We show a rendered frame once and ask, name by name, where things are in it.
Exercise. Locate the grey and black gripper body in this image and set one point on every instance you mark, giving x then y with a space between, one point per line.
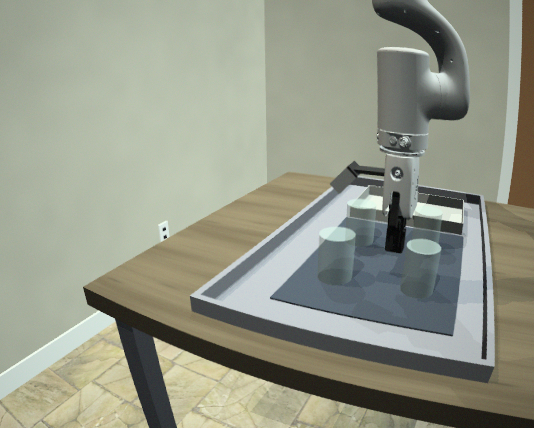
405 181

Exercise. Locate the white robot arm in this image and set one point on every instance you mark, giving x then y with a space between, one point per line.
409 94

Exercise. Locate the clear glass jar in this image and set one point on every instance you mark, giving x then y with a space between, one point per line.
427 223
360 218
336 255
420 268

